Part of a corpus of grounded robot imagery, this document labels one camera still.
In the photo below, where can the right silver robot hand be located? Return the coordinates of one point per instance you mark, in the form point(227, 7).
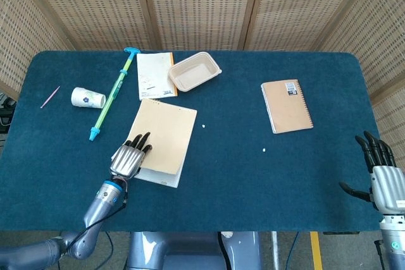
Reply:
point(381, 181)

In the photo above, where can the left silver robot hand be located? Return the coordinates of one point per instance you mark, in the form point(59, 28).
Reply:
point(128, 159)

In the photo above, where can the tan loose-leaf binder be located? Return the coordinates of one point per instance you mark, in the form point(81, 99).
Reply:
point(167, 134)

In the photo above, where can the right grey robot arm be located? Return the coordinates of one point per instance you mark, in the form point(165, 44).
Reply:
point(392, 241)

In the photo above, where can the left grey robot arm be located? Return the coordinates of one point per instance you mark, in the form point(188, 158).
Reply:
point(91, 216)

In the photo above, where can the small brown spiral notebook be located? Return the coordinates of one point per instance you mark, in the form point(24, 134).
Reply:
point(288, 107)

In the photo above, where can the green and blue water syringe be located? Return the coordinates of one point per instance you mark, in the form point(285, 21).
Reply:
point(112, 93)

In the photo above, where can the white floral paper cup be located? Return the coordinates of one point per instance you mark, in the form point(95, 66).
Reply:
point(85, 97)

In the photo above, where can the white notepad with orange edge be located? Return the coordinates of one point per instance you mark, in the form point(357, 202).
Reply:
point(153, 75)

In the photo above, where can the dark blue table cloth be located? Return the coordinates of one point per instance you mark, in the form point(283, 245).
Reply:
point(221, 181)

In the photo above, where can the thin pink stick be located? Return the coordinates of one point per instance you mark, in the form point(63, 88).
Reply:
point(50, 96)

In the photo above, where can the beige plastic food container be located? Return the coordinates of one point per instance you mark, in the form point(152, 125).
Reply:
point(193, 75)

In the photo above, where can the grey robot torso base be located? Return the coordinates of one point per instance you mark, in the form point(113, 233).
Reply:
point(193, 251)

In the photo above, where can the woven bamboo folding screen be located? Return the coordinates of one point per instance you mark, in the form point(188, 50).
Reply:
point(202, 4)

